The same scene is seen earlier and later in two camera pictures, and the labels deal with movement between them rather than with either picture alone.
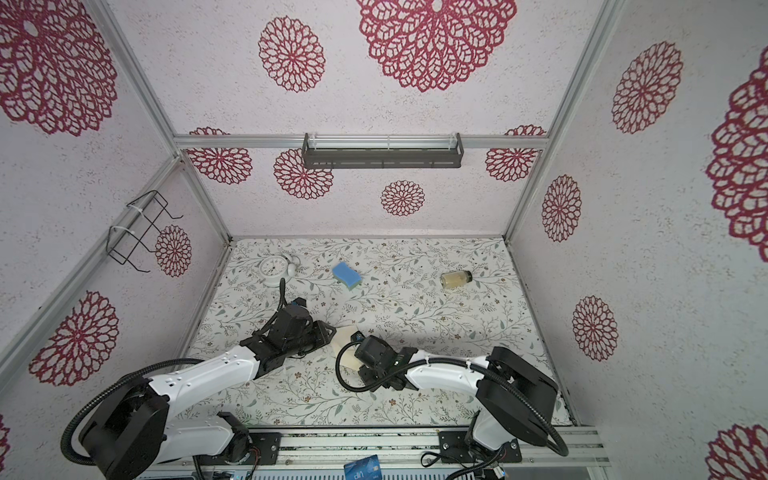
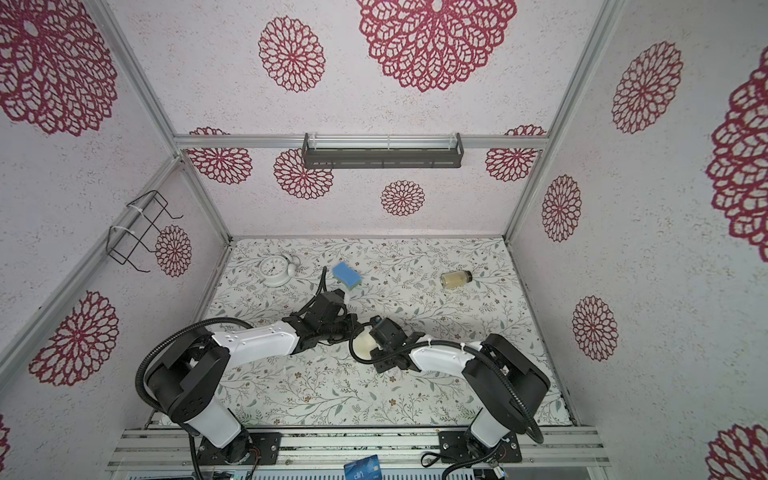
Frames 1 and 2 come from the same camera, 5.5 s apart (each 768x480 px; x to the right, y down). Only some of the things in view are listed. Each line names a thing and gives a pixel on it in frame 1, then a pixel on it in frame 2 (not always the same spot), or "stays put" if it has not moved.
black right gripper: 367,371 -> 383,364
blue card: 363,469 stays put
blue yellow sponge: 347,275 stays put
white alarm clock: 275,268 stays put
